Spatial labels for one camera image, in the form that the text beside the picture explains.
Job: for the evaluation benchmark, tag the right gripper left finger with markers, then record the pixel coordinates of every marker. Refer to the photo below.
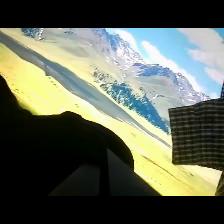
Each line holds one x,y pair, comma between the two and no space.
83,183

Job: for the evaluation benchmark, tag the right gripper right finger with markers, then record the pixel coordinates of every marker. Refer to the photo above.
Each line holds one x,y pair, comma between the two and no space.
126,181

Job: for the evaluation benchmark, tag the checked shirt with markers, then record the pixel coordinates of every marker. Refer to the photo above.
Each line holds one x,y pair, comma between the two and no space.
198,133

